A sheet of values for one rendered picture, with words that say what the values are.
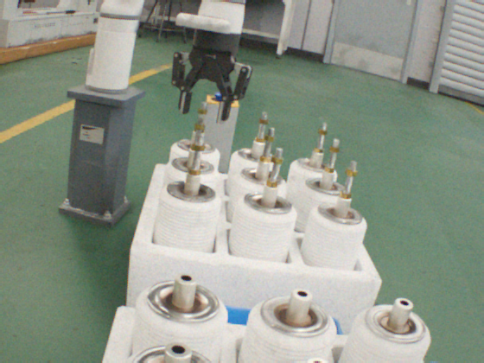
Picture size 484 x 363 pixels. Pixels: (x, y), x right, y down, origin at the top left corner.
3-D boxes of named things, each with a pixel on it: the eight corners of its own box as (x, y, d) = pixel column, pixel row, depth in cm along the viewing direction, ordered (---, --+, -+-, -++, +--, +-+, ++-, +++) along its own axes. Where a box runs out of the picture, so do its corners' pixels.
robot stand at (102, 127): (57, 213, 120) (66, 90, 110) (81, 193, 134) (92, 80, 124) (111, 228, 119) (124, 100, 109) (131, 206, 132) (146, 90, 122)
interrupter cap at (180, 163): (212, 179, 89) (213, 175, 89) (168, 171, 89) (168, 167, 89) (215, 165, 96) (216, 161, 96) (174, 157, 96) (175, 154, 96)
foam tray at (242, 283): (124, 341, 82) (130, 248, 76) (147, 238, 118) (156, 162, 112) (350, 366, 86) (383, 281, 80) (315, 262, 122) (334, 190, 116)
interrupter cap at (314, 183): (322, 198, 90) (323, 194, 90) (296, 181, 96) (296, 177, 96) (353, 195, 94) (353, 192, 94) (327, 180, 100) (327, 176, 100)
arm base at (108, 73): (81, 90, 112) (92, 15, 107) (98, 84, 121) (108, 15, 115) (117, 96, 111) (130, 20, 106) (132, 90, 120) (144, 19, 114)
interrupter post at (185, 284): (169, 308, 52) (173, 282, 51) (171, 296, 54) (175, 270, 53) (193, 313, 52) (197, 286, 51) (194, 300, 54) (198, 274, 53)
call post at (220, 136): (185, 232, 125) (206, 102, 114) (186, 219, 131) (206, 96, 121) (214, 237, 125) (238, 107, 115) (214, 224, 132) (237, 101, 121)
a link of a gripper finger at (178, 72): (186, 51, 89) (187, 84, 90) (177, 51, 89) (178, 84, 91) (179, 51, 86) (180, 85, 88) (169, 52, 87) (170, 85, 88)
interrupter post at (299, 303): (284, 324, 53) (292, 298, 52) (283, 312, 55) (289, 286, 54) (307, 327, 53) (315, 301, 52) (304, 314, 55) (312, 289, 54)
